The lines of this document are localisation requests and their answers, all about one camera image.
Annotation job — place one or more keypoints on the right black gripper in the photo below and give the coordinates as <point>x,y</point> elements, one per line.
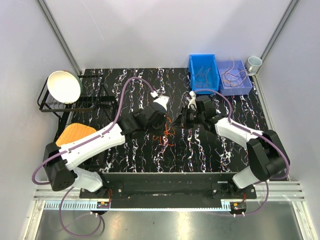
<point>181,120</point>

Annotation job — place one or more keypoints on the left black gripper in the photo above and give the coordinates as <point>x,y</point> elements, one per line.
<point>163,121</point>

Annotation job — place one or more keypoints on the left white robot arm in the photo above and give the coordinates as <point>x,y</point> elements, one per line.
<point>63,169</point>

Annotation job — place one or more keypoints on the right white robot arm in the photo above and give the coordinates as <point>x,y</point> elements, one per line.
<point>266,154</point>

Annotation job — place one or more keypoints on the blue plastic bin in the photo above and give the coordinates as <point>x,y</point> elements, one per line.
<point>203,73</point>

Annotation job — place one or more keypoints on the lavender plastic tray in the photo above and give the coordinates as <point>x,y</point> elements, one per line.
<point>234,80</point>

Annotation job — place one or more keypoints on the orange woven basket tray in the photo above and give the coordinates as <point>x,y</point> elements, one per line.
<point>74,132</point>

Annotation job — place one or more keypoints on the white ceramic mug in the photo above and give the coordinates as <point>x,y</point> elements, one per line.
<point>253,64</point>

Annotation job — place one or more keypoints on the white round bowl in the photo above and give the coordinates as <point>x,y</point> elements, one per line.
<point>64,86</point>

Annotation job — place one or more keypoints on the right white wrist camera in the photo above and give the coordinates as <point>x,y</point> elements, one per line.
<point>192,98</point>

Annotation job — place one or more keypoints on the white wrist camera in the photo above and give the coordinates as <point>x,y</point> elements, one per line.
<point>162,100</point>
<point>192,98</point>

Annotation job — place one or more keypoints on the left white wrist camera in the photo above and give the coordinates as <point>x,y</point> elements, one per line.
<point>162,100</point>

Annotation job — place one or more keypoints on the black wire dish rack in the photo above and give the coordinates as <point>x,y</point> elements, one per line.
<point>96,107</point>

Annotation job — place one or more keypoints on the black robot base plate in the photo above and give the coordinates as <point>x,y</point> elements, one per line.
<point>204,191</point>

